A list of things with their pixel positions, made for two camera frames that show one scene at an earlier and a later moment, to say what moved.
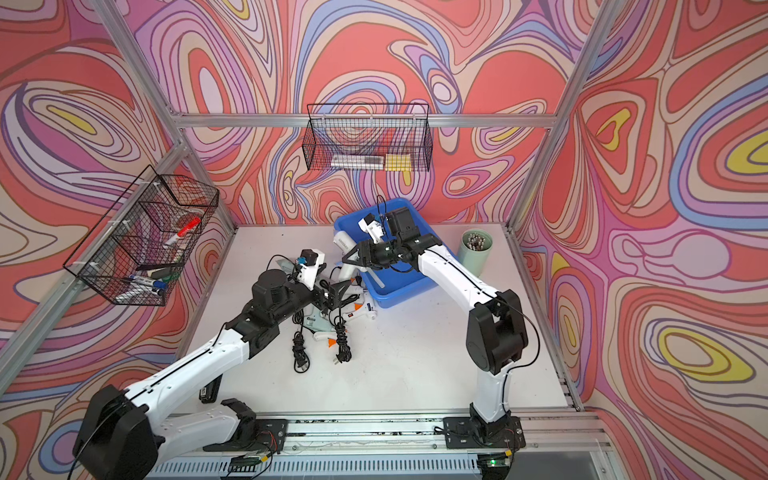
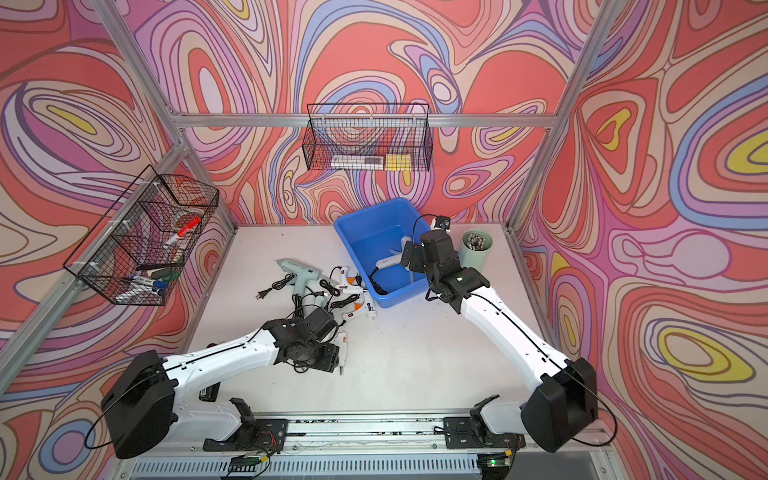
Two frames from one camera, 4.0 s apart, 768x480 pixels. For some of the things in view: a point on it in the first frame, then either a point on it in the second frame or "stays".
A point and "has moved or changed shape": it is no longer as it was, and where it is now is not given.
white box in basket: x=357 y=162 stays
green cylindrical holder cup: x=474 y=251 stays
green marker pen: x=171 y=277 stays
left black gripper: x=329 y=300 to x=331 y=362
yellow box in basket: x=398 y=162 stays
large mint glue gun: x=345 y=243 has moved or changed shape
